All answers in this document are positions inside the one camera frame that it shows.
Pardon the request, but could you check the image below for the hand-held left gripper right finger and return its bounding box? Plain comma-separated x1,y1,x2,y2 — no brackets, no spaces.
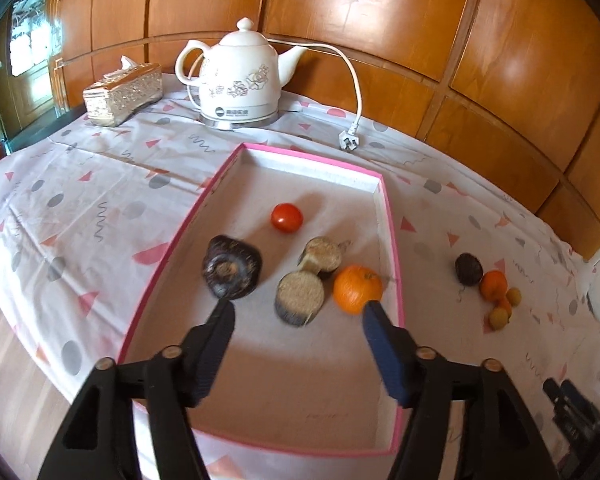
362,300,561,480

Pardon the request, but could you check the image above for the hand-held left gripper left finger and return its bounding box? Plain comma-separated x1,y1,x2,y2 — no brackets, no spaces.
37,300,237,480

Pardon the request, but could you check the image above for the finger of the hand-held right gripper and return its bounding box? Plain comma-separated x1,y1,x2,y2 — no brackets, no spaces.
561,381,600,428
542,379,581,436

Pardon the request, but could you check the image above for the pink shallow tray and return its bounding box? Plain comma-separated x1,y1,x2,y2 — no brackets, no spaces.
117,142,406,457

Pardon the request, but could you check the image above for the orange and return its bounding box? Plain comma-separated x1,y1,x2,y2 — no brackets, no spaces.
479,270,509,302
333,265,384,316

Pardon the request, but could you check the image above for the cut dark tuber piece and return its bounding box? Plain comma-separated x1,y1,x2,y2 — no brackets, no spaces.
275,270,326,328
298,236,353,281

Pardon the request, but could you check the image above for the small dark passion fruit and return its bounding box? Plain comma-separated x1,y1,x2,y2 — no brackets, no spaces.
454,253,484,287

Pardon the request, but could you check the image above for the red tomato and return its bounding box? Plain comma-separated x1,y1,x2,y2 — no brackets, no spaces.
271,203,304,233

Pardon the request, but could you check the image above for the white patterned tablecloth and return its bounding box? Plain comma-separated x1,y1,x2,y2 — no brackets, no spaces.
0,72,600,480

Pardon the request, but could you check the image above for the white ceramic electric kettle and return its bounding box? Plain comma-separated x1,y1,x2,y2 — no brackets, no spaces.
175,17,309,131

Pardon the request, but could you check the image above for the ornate cream tissue box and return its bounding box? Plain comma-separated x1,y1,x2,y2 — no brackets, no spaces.
82,55,163,127

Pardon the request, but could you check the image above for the wooden glass door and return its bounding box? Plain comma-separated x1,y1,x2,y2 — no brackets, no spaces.
0,0,63,136

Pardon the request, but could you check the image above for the white power cable with plug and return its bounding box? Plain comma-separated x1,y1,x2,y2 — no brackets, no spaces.
267,37,365,152

